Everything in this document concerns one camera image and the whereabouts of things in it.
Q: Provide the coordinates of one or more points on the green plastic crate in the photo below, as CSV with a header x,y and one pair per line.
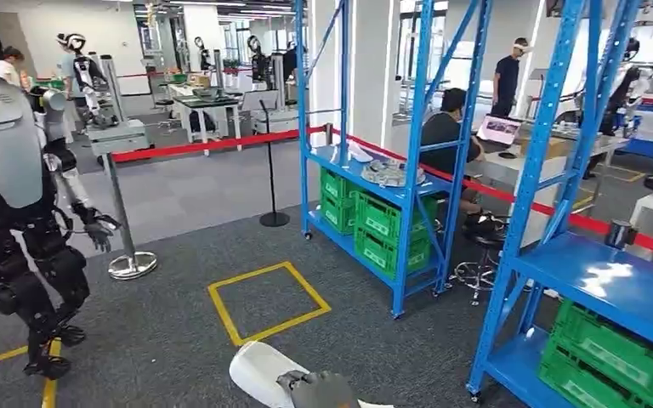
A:
x,y
574,388
380,217
335,184
333,217
377,253
614,349

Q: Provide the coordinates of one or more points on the grey and black humanoid robot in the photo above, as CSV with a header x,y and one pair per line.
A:
x,y
5,169

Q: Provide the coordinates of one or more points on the standing person with headset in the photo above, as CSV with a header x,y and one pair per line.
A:
x,y
508,79

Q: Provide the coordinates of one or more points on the white and black humanoid robot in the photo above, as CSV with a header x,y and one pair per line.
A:
x,y
259,62
622,96
202,53
84,73

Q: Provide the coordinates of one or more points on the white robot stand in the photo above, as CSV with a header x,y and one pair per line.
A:
x,y
118,138

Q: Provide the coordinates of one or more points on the silver barrier stanchion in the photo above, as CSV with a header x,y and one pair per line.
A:
x,y
129,264

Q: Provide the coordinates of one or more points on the black stool with chrome base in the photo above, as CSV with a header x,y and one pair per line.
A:
x,y
481,231

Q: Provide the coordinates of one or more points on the black barrier stanchion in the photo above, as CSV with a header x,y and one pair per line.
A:
x,y
273,217

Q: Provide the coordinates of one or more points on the white curved plastic part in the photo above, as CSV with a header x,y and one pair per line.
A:
x,y
256,369
360,153

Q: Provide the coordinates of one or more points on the steel bench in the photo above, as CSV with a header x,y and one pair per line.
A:
x,y
591,146

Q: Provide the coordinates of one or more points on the black computer mouse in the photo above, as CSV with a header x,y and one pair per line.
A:
x,y
507,155

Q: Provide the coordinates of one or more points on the silver metal car part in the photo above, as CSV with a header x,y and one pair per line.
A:
x,y
391,173

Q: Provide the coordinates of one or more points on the yellow floor tape square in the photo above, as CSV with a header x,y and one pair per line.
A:
x,y
222,315

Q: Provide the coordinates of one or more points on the open laptop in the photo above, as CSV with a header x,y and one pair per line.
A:
x,y
498,130

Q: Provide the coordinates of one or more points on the seated person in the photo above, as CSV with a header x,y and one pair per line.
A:
x,y
445,135

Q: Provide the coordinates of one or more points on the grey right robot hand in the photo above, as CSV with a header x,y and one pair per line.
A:
x,y
323,391

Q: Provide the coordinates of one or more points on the white desk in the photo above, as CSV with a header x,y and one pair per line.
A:
x,y
521,169

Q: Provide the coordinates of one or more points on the white table with dark top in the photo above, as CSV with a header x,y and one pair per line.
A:
x,y
205,104

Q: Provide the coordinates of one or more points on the cardboard box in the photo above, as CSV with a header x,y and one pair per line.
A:
x,y
552,147

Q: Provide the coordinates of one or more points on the dark barrier post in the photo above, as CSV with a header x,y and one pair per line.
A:
x,y
619,234

